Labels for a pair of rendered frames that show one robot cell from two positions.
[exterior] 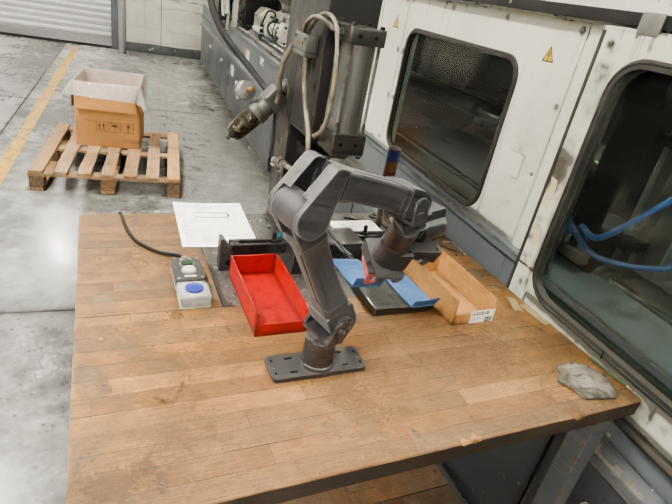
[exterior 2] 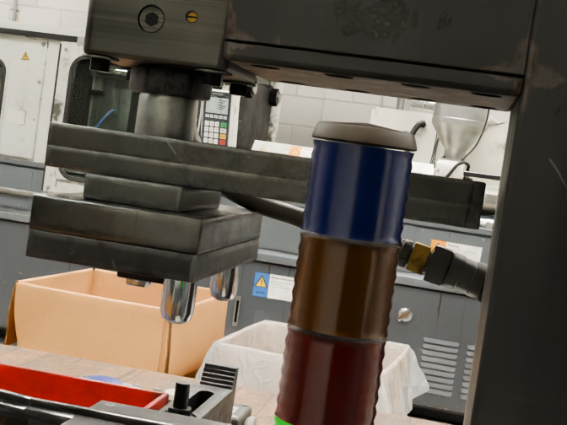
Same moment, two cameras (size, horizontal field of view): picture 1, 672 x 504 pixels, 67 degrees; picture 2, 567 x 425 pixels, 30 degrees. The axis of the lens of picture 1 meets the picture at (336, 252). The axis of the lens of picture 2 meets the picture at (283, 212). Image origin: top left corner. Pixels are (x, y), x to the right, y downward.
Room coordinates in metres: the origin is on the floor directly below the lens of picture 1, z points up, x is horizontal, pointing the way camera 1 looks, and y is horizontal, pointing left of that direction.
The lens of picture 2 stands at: (1.71, -0.44, 1.18)
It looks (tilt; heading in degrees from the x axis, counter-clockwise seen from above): 3 degrees down; 127
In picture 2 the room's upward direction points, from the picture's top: 8 degrees clockwise
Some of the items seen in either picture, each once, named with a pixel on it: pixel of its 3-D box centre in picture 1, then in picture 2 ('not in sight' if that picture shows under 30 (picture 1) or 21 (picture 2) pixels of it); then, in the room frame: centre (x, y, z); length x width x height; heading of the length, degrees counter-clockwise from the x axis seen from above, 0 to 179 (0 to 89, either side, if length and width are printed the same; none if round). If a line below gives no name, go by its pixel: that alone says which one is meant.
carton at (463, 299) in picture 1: (447, 285); not in sight; (1.20, -0.31, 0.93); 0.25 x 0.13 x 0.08; 28
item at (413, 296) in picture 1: (411, 288); not in sight; (1.14, -0.21, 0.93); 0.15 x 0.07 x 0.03; 30
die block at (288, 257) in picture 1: (321, 251); not in sight; (1.24, 0.04, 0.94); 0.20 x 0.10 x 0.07; 118
